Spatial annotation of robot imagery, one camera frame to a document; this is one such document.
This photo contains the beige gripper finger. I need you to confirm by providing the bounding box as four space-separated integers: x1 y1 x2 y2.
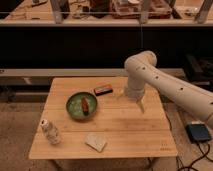
137 98 145 113

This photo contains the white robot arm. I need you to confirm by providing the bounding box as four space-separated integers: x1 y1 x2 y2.
124 51 213 129

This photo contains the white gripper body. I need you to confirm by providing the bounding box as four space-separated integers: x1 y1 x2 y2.
124 86 144 100

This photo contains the white sponge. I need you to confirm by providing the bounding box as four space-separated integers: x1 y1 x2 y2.
85 133 107 152

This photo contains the long background workbench shelf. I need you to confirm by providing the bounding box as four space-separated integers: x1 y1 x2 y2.
0 0 213 27

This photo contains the blue foot pedal box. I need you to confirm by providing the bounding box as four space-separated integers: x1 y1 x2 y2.
185 124 212 143

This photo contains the black and orange eraser block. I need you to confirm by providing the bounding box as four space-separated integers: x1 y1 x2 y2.
94 85 113 96

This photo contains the brown object in bowl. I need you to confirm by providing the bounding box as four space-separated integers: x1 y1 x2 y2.
81 97 89 116

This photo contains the green ceramic bowl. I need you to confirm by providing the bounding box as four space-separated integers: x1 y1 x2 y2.
66 92 98 121

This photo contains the wooden folding table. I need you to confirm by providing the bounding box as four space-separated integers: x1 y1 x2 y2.
29 77 177 159

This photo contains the clear plastic bottle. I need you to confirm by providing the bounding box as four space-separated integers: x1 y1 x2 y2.
41 119 61 145

